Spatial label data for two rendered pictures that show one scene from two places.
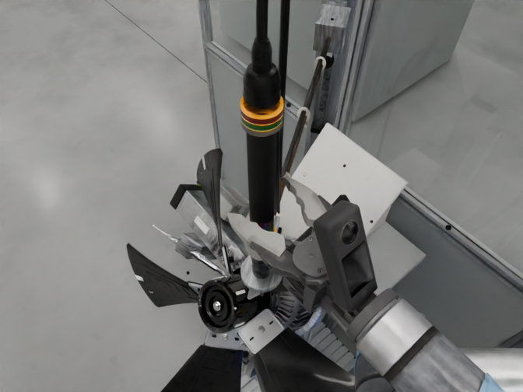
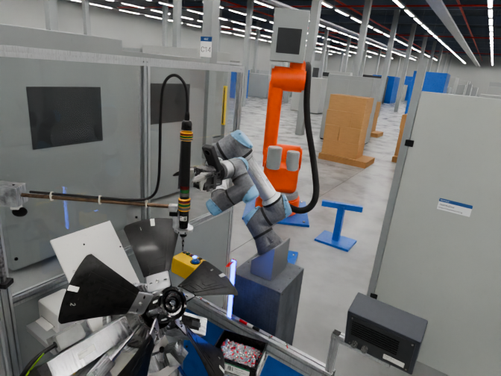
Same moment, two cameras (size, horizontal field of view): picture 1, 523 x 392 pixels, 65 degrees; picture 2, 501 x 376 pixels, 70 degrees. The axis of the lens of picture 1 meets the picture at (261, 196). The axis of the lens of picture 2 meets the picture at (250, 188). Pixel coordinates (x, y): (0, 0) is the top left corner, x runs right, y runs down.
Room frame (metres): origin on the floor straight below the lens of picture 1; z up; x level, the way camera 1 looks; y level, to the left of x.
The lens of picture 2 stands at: (0.47, 1.22, 2.06)
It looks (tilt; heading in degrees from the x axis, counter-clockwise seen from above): 19 degrees down; 252
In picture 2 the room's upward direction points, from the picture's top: 5 degrees clockwise
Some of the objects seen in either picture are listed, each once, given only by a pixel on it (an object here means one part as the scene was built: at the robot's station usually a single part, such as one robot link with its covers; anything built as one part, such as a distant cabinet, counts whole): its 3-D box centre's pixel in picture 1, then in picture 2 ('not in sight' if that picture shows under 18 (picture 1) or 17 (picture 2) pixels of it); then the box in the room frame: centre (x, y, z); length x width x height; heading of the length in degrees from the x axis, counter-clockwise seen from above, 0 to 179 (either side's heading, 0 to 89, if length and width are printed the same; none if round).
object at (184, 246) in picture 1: (186, 248); (103, 368); (0.59, 0.21, 1.08); 0.07 x 0.04 x 0.06; 50
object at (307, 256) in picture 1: (336, 283); (209, 176); (0.22, -0.09, 1.64); 0.12 x 0.08 x 0.09; 39
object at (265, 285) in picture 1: (263, 253); (180, 218); (0.33, 0.00, 1.51); 0.09 x 0.07 x 0.10; 164
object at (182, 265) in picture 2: not in sight; (188, 267); (0.23, -0.46, 1.02); 0.16 x 0.10 x 0.11; 129
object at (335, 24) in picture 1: (331, 27); (7, 193); (0.92, -0.17, 1.55); 0.10 x 0.07 x 0.08; 164
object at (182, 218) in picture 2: (261, 201); (185, 177); (0.32, 0.00, 1.67); 0.04 x 0.04 x 0.46
